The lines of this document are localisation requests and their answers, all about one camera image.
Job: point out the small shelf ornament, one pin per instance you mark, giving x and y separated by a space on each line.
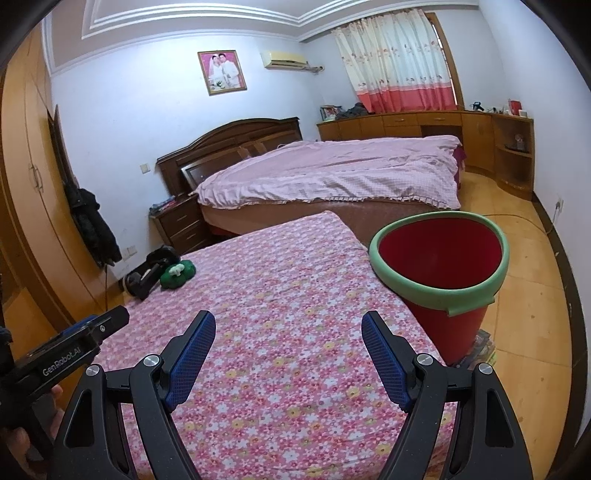
519 143

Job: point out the person's left hand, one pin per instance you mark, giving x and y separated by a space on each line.
16 445

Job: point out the small black object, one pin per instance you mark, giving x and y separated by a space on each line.
476 106

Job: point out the wall air conditioner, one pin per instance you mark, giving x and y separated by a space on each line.
284 59

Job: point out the dark wooden headboard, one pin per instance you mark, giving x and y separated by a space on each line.
231 138

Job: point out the pink floral table cloth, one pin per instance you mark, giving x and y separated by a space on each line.
286 323

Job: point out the stack of magazines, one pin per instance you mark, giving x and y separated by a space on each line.
482 348

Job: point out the framed wall photo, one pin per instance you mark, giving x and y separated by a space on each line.
222 72

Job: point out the wooden wardrobe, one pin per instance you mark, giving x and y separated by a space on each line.
27 184

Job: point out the dark clutter pile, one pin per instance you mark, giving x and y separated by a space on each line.
162 205

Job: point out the dark wooden nightstand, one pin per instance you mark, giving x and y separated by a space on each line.
182 226

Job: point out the wooden window frame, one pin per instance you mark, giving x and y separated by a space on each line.
450 69

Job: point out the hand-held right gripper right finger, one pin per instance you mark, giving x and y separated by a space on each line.
385 360

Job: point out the white wall switch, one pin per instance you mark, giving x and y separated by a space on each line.
145 168

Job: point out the white and red curtain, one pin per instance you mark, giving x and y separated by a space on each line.
392 60

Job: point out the bed with pink quilt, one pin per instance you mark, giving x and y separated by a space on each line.
346 170

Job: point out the white wall socket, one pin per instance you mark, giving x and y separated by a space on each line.
131 252
559 205

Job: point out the colourful small box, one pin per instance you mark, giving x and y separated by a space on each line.
330 113

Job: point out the wooden cabinet unit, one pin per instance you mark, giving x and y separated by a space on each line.
478 138

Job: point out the dark clothes pile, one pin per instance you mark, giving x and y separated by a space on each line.
354 111

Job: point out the black jacket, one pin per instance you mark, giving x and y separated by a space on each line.
92 221

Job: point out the red box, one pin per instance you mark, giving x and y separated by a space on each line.
514 107

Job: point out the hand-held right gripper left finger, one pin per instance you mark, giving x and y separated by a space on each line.
191 360

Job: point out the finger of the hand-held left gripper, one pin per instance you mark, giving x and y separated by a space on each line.
111 321

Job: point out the green flower toy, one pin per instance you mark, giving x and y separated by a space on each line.
185 273

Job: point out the brown bed base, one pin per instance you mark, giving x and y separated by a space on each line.
351 218

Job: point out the red bucket with green rim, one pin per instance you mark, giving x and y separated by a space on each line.
438 258

